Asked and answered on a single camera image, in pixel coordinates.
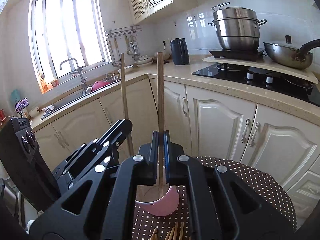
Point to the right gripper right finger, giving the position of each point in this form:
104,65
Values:
222,204

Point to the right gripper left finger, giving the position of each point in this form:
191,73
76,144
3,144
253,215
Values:
101,204

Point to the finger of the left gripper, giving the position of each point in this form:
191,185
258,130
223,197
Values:
116,135

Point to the wooden chopstick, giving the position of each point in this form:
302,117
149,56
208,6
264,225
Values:
154,234
170,234
160,106
175,231
181,231
124,100

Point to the brown polka dot tablecloth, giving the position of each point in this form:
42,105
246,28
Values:
144,222

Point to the pink cylindrical utensil holder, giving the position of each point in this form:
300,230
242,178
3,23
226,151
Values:
148,200

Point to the red bowl in sink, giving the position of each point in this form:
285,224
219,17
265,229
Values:
100,84

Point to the phone on stand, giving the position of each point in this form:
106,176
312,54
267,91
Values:
21,105

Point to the chrome sink faucet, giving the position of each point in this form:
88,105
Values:
77,70

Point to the stack of white bowls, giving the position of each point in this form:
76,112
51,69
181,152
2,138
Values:
144,60

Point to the black electric kettle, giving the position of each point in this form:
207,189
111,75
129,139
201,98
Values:
179,51

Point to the black gas cooktop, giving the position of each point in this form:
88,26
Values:
274,81

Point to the black induction cooker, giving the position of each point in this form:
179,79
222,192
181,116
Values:
247,55

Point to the stone board over cooktop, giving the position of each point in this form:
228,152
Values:
267,64

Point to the stainless steel steamer pot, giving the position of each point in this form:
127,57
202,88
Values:
237,28

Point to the wall utensil rack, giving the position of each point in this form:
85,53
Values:
123,31

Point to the window with frame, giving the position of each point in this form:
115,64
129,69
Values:
61,29

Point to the steel wok with black handle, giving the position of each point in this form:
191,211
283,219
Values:
288,55

